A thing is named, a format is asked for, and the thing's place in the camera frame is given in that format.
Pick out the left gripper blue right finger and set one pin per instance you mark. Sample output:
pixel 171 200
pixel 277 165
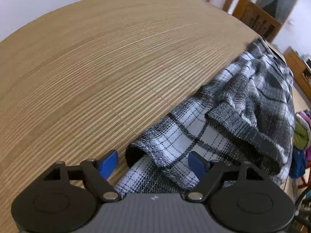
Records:
pixel 209 174

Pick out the wooden cabinet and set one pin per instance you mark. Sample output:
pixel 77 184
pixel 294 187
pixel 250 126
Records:
pixel 300 69

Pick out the colourful clothes pile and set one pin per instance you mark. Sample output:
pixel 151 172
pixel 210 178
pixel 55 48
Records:
pixel 301 144

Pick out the black white plaid shirt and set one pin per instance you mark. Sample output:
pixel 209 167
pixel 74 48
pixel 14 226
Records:
pixel 244 114

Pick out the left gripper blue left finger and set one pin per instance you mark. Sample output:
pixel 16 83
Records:
pixel 96 173

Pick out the wooden shelf unit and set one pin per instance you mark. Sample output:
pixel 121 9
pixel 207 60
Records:
pixel 260 21

